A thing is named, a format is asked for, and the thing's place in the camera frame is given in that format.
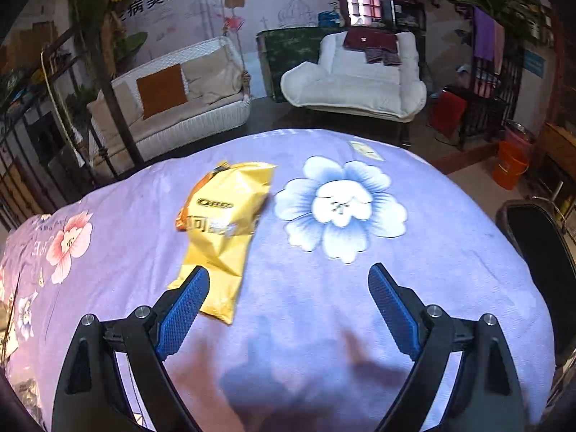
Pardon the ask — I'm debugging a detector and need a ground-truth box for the black trash bin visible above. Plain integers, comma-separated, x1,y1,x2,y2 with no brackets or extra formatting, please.
496,200,576,366

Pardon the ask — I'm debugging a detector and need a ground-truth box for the yellow Oreo snack bag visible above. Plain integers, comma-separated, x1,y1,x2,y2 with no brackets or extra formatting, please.
168,161,276,325

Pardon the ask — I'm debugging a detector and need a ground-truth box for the orange plastic bucket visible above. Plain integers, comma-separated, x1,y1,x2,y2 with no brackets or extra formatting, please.
491,140,529,191

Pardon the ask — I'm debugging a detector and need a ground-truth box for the pink plastic basin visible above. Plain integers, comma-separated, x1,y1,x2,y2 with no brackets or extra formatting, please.
505,121,536,149

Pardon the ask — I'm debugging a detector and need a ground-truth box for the black metal rack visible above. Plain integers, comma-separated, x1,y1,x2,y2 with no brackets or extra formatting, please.
457,53,515,151

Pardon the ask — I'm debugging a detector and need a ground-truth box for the orange brown cushion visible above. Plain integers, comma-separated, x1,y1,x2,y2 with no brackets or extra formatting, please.
137,64,188,119

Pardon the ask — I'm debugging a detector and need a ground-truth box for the white wicker sofa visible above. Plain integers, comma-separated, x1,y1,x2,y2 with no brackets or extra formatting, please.
111,36,251,162

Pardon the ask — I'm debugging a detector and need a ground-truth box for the white padded lounge chair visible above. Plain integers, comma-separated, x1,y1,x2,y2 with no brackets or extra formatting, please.
280,31,428,123

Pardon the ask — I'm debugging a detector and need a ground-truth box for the purple hanging towel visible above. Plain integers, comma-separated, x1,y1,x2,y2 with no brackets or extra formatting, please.
473,7,495,62

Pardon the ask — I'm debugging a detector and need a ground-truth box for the dark red folded cloth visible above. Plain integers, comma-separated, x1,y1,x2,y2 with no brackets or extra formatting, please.
343,26,400,66

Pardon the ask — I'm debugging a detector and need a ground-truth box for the green patterned cabinet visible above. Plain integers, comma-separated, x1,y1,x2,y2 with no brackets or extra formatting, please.
256,26,344,103

